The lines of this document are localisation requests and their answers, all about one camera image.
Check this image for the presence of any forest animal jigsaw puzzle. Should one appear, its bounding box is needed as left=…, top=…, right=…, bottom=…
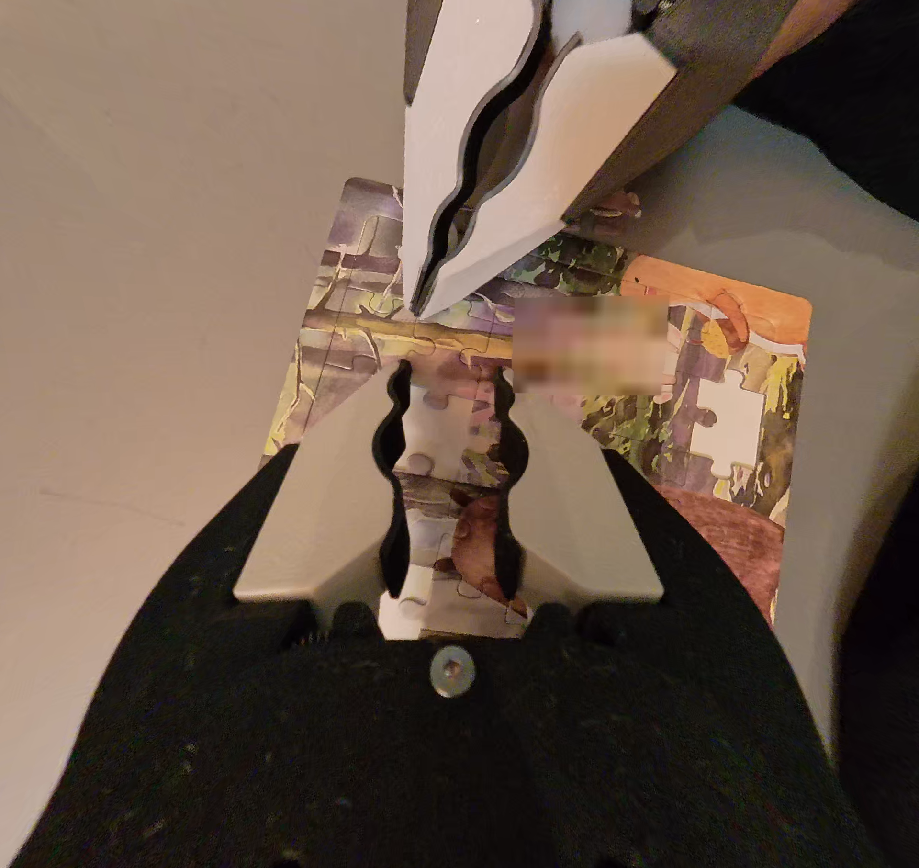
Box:
left=258, top=177, right=814, bottom=628

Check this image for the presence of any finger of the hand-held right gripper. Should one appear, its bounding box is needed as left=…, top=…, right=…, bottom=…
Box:
left=416, top=0, right=679, bottom=322
left=401, top=0, right=550, bottom=317

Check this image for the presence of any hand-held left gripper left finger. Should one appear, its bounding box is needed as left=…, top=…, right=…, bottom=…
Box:
left=233, top=360, right=414, bottom=607

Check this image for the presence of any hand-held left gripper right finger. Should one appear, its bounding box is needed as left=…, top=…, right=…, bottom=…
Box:
left=492, top=369, right=665, bottom=605

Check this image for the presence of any person in black jacket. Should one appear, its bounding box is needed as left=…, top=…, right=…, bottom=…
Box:
left=732, top=0, right=919, bottom=868

